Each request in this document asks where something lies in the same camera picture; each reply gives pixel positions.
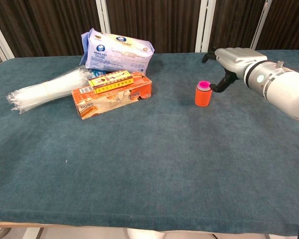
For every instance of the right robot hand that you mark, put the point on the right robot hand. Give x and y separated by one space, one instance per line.
239 58

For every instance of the pink plastic cup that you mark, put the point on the pink plastic cup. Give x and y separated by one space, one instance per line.
203 85

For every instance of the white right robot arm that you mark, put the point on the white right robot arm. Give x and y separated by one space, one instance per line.
279 87

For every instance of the dark brown screen panel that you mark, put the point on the dark brown screen panel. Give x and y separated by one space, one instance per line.
289 22
47 25
234 22
152 22

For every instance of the orange plastic cup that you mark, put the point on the orange plastic cup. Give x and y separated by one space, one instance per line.
203 98

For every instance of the white wet wipes pack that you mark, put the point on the white wet wipes pack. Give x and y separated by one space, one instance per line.
117 54

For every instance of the small yellow box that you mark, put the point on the small yellow box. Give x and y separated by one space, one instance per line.
109 83

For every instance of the orange cardboard box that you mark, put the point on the orange cardboard box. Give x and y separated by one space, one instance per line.
109 104

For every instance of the small blue packet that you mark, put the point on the small blue packet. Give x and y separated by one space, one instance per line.
97 73

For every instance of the teal table cloth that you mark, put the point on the teal table cloth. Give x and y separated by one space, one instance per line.
114 174

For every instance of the clear plastic straws bundle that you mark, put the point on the clear plastic straws bundle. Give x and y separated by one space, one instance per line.
44 92

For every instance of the white screen frame post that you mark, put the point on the white screen frame post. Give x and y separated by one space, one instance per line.
260 25
204 25
102 15
0 39

